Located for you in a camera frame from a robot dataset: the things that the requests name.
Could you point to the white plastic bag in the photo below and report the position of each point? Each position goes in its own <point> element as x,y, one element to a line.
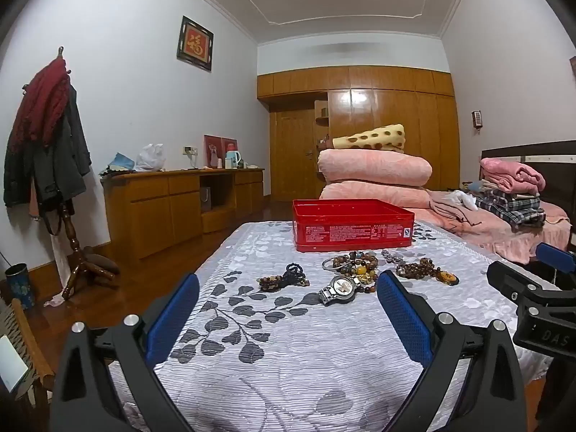
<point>150,158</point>

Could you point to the wooden door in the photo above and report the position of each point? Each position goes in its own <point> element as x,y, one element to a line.
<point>292,153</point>

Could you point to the wooden sideboard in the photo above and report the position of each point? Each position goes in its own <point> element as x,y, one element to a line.
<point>148,216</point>

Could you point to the grey paper bag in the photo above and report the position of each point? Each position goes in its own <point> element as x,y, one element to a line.
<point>205,200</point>

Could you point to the yellow spotted blanket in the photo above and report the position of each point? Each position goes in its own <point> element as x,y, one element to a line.
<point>373,139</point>

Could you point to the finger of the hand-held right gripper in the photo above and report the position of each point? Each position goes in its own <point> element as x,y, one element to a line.
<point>555,254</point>
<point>506,276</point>

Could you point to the red picture card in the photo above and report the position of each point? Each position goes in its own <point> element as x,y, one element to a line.
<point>227,141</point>
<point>211,148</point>

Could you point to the bed with pink sheet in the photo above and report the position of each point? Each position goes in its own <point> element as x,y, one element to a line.
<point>486,238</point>

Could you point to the wooden chair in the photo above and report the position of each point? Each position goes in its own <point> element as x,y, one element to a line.
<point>33,351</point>

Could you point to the light blue kettle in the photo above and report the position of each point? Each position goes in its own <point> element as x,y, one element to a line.
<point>232,158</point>

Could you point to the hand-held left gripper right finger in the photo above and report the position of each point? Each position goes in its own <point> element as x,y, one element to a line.
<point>405,319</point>

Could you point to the wall mounted device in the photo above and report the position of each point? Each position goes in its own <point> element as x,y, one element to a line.
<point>477,119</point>

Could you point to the wall socket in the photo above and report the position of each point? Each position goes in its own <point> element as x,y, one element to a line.
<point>189,149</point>

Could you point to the beige folded cloth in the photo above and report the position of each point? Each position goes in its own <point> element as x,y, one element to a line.
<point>445,216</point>

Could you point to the wooden coat rack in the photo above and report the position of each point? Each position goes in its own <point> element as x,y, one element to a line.
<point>72,234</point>

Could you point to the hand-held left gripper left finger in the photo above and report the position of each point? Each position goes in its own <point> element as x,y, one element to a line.
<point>173,319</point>

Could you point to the folded pink blanket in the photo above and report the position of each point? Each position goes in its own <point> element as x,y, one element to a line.
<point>513,175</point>

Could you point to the framed red wall picture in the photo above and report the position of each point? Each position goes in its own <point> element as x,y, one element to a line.
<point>194,44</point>

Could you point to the dark coats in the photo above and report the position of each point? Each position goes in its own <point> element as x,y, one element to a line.
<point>58,162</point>

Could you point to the red plastic tray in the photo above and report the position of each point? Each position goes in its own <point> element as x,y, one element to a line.
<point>351,234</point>

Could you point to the blue cloth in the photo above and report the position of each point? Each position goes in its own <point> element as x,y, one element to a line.
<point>119,163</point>

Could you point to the grey leaf printed tablecloth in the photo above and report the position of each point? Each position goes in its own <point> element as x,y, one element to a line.
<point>279,369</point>

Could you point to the silver wristwatch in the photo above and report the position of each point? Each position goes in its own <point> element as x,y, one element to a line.
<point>340,289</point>

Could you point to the blue patterned bin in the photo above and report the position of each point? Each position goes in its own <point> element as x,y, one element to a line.
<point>19,285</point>

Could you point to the wooden wardrobe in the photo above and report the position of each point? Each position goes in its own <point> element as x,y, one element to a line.
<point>382,108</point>

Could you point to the dark wooden headboard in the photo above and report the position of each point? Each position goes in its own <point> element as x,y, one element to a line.
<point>558,175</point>

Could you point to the plaid folded clothing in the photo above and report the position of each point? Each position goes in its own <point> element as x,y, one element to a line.
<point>513,209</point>

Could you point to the red knitted scarf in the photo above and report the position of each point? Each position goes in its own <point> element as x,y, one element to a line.
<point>42,99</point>

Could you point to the silver bangle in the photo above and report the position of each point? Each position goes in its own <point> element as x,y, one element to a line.
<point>324,263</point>

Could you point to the white cloth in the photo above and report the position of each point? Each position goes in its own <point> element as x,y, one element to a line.
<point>461,199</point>

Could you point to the folded pink quilt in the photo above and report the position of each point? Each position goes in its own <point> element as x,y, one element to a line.
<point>373,166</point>
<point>369,193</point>

